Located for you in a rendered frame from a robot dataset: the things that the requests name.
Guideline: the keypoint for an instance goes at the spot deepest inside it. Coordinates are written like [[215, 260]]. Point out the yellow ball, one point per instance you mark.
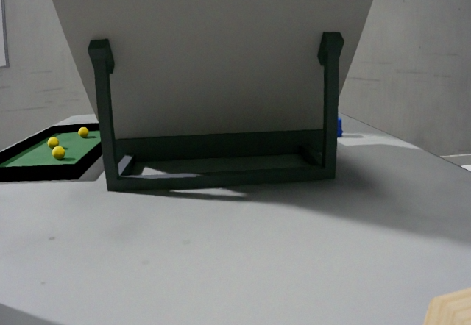
[[58, 152], [83, 132], [53, 142]]

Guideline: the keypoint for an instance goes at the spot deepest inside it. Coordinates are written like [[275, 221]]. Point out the blue round cap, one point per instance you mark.
[[339, 128]]

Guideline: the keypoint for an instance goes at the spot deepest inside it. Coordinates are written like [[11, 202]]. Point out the dark green u-shaped stand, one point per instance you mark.
[[322, 167]]

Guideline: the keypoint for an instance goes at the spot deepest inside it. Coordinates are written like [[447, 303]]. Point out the green tray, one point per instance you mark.
[[32, 159]]

